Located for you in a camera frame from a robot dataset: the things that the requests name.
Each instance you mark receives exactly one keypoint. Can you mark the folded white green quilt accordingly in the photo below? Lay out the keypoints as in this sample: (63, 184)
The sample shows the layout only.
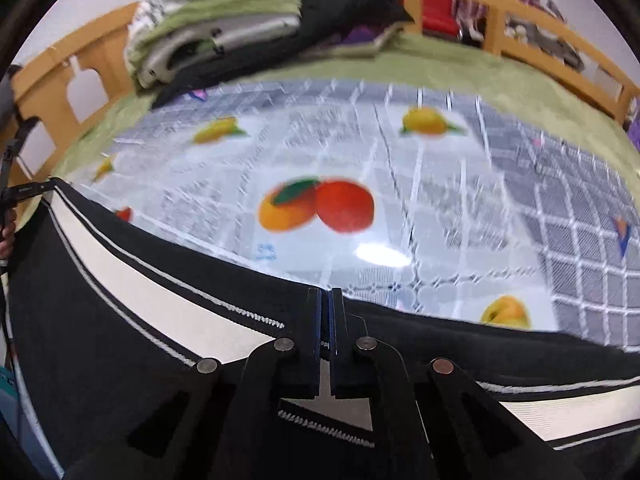
(225, 0)

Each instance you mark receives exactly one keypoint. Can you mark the green blanket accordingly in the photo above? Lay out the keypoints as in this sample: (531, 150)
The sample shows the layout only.
(450, 65)

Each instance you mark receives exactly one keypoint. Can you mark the purple plush toy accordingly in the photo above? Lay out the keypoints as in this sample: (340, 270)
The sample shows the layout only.
(635, 132)

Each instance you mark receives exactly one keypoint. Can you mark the purple cloth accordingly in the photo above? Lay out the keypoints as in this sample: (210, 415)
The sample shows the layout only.
(362, 35)

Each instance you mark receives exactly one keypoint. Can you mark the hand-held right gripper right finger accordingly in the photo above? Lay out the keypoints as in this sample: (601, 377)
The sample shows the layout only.
(336, 330)

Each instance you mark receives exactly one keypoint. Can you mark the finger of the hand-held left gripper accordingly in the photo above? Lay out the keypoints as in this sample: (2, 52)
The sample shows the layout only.
(25, 191)

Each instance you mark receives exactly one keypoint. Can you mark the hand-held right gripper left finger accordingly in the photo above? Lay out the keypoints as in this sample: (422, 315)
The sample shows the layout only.
(316, 330)

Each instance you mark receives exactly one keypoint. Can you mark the red chair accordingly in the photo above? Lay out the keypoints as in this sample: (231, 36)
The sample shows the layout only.
(437, 10)

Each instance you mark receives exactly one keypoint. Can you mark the black sweater with white stripes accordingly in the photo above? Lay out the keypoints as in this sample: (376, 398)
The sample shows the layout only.
(125, 360)

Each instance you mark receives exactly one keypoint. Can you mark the cluttered papers pile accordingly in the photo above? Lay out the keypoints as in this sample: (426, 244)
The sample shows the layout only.
(550, 35)

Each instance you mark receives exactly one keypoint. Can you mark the wooden bed frame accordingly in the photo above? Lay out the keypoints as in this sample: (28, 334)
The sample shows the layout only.
(50, 75)

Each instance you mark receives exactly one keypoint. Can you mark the person's left hand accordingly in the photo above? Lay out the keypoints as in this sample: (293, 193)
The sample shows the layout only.
(6, 246)

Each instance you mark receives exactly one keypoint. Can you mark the black jacket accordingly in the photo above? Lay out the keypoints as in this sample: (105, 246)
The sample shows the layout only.
(350, 0)

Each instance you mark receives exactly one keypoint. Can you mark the fruit print checked sheet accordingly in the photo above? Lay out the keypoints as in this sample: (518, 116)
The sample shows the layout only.
(450, 210)

